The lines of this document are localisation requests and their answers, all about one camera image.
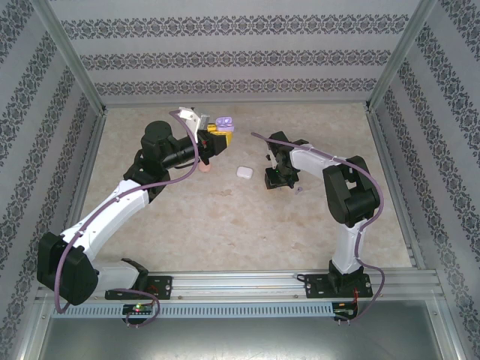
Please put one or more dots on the purple round earbud case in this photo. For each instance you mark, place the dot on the purple round earbud case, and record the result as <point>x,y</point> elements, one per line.
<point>225,122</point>

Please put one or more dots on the white earbud charging case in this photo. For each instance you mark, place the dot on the white earbud charging case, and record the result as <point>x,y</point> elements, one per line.
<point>243,172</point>

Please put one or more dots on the pink round earbud case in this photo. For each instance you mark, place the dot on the pink round earbud case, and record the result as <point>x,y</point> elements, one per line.
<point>205,168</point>

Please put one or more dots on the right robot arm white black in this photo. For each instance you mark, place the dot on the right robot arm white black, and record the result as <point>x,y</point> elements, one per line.
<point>311,159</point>

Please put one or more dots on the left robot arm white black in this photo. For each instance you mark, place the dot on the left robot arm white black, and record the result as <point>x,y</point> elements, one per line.
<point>112,210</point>

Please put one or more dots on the aluminium mounting beam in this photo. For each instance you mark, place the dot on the aluminium mounting beam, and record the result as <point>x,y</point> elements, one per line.
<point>240,287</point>

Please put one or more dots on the small controller circuit board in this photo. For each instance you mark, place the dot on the small controller circuit board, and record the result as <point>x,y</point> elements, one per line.
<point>343,310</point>
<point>137,308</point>

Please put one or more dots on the grey metal shelf sheet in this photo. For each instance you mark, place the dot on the grey metal shelf sheet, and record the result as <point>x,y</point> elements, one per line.
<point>240,341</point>

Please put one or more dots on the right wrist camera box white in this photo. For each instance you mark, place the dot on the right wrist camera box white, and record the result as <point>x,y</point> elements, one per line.
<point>272,159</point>

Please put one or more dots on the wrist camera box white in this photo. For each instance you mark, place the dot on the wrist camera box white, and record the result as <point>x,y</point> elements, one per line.
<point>272,159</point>
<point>191,118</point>

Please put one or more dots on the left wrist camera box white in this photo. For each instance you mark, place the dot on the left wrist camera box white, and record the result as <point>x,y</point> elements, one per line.
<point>191,118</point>

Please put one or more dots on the aluminium table side rail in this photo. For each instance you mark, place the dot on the aluminium table side rail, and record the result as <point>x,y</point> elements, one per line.
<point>84,180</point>
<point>387,168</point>

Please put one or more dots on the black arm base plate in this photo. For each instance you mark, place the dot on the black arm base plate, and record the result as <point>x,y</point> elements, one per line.
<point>313,287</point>
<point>165,287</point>

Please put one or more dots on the aluminium frame post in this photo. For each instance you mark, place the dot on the aluminium frame post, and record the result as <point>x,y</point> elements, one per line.
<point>72,60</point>
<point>399,56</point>

